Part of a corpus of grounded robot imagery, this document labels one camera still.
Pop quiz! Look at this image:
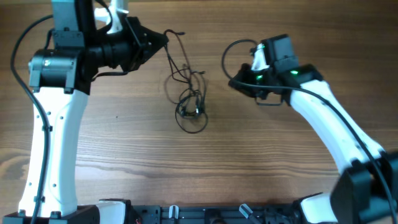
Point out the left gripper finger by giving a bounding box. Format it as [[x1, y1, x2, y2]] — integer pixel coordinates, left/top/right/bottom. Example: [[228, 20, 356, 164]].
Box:
[[141, 26, 168, 42], [136, 39, 169, 69]]

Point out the thick black usb cable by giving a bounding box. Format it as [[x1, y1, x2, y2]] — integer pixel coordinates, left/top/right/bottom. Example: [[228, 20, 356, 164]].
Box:
[[163, 29, 208, 134]]

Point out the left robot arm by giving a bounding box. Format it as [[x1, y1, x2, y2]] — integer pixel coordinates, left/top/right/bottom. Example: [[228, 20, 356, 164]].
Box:
[[3, 0, 168, 223]]

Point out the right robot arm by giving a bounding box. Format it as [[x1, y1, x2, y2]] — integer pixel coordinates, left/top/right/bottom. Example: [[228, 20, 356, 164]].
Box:
[[229, 34, 397, 223]]

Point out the right camera cable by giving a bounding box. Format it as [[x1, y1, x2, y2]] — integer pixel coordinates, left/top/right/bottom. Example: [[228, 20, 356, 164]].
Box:
[[221, 39, 392, 224]]

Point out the camera cable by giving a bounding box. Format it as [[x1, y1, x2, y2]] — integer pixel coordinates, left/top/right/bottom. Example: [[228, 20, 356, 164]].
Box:
[[10, 14, 53, 224], [221, 39, 392, 224]]

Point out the left camera cable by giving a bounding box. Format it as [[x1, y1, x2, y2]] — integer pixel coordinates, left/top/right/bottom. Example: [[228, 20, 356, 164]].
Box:
[[10, 14, 53, 224]]

